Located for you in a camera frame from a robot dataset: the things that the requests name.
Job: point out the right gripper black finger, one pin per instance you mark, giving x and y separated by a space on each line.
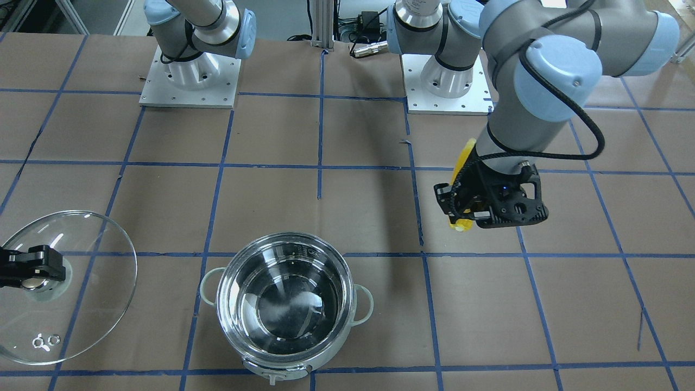
41 262

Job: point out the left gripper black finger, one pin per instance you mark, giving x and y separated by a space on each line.
447 202

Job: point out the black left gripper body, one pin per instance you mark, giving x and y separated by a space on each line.
478 181

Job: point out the yellow corn cob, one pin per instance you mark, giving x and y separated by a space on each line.
461 224

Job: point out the glass pot lid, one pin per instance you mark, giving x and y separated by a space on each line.
64 319

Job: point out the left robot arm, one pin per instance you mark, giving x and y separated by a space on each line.
544 64

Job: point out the pale green steel pot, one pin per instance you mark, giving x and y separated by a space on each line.
286 303

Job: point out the black power adapter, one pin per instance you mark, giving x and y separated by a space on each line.
370 21

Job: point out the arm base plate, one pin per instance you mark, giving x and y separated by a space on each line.
433 89
210 81

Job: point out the silver cable connector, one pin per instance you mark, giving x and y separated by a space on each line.
370 49

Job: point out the aluminium frame post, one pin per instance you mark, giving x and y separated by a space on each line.
322 15

